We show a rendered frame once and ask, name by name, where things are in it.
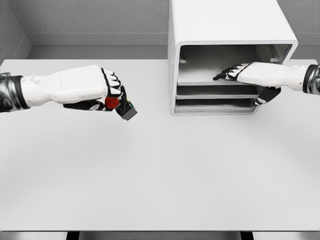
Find white tabletop storage cabinet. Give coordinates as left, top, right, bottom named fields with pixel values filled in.
left=167, top=0, right=300, bottom=117

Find grey cabinet drawer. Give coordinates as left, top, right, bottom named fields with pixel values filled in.
left=175, top=85, right=261, bottom=100
left=177, top=58, right=263, bottom=87
left=174, top=98, right=260, bottom=113

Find right robot hand striped fingers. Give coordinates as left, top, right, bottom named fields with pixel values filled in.
left=212, top=62, right=282, bottom=108

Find left robot hand striped fingers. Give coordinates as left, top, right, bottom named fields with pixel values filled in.
left=52, top=64, right=129, bottom=113

